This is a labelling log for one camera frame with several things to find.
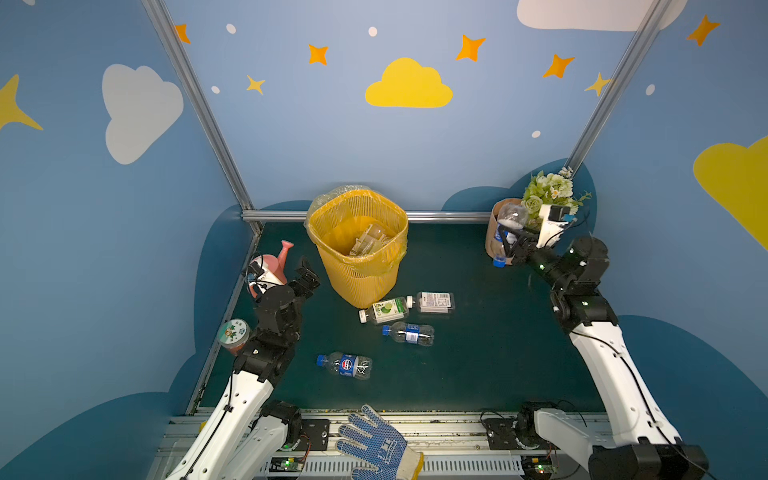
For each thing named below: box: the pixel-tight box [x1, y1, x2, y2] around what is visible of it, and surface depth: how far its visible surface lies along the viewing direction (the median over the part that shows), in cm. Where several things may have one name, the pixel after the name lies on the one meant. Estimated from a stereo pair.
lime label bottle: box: [359, 295, 416, 324], surface depth 95 cm
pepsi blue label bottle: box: [316, 352, 373, 380], surface depth 84 cm
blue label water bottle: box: [382, 321, 435, 346], surface depth 90 cm
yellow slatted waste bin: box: [307, 189, 409, 308], surface depth 92 cm
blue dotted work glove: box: [336, 404, 424, 480], surface depth 73 cm
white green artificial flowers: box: [521, 167, 592, 231], surface depth 94 cm
